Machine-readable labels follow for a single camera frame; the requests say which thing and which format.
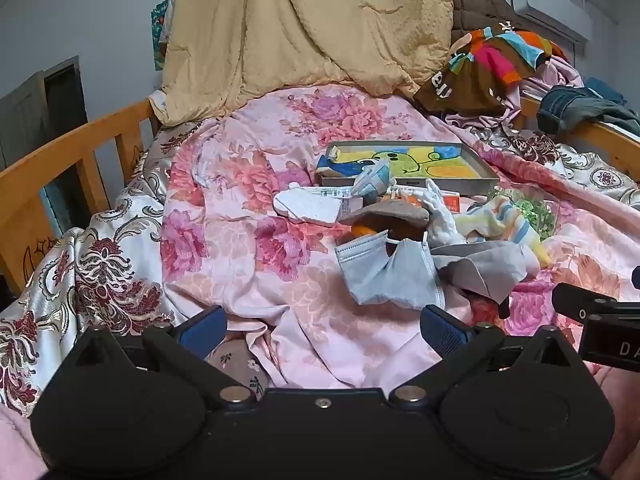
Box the white air conditioner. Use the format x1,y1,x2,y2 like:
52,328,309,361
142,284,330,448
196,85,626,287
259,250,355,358
510,0,593,43

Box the cream red brocade blanket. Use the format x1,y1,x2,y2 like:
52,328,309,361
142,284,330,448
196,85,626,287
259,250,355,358
0,120,640,413

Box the wooden bed frame board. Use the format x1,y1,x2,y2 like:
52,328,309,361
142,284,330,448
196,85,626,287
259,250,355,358
520,95,640,182

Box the jar of green paper stars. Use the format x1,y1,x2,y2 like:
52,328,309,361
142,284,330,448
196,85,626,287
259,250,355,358
487,185,561,241

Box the yellow dotted blanket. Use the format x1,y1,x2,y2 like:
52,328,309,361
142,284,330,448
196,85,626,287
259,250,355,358
161,0,453,128

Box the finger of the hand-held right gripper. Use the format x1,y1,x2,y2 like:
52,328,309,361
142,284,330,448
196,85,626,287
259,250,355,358
551,282,621,323

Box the small white medicine box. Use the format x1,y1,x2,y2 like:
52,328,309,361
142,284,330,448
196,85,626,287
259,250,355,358
320,186,366,217

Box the lilac pink cloth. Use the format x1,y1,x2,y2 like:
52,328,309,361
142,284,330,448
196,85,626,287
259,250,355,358
445,55,586,133

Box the grey blue face mask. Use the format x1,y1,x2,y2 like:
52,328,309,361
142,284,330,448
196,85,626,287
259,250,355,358
350,239,446,310
334,230,392,306

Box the blue white crumpled packet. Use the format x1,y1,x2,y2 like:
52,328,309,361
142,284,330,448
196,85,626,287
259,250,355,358
317,155,393,199

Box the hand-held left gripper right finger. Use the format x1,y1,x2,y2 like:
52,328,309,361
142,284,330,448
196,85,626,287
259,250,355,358
390,305,581,406

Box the light blue cloth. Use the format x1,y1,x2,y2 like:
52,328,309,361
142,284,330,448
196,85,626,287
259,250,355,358
584,77,627,103

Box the orange white medicine box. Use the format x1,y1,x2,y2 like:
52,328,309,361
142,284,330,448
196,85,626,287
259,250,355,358
407,190,461,214

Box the pink floral quilt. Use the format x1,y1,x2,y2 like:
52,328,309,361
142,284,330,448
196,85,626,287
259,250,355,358
160,85,640,391

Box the pastel striped sock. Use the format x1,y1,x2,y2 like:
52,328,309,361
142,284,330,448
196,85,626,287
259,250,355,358
452,195,551,268

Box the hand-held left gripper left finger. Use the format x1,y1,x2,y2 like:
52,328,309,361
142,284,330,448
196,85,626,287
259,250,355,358
65,305,256,406

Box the grey door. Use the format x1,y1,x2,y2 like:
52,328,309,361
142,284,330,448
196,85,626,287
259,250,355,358
0,56,83,171

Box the white speckled sock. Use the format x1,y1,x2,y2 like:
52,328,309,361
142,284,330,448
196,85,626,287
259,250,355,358
273,185,346,225

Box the pink fleece clothing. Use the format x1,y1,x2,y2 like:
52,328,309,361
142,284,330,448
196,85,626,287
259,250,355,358
0,400,48,480

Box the mauve floral cloth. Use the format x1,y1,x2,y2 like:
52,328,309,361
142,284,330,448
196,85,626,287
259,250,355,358
205,337,271,401

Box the grey green garment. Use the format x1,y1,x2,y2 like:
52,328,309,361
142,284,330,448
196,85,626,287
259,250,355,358
575,97,640,135

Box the grey tray with cartoon print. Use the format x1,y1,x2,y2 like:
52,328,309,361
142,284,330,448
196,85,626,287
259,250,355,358
320,141,501,195

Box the grey brown cloth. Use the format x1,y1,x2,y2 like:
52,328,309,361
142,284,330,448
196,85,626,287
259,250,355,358
340,200,431,227

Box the teal wall poster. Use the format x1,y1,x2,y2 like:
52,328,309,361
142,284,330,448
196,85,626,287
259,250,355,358
150,0,173,72

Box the person's right hand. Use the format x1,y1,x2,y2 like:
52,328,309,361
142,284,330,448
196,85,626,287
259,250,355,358
594,365,640,480

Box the white knitted sock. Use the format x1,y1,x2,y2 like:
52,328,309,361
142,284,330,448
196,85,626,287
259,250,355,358
420,178,468,248

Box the brown colourful striped cloth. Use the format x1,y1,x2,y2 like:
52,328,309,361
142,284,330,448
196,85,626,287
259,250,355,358
412,22,568,118

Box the brown quilted coat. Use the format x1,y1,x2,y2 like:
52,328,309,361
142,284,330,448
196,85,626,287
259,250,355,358
447,0,526,43

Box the blue jeans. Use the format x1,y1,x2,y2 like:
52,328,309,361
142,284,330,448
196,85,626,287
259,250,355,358
536,85,616,136

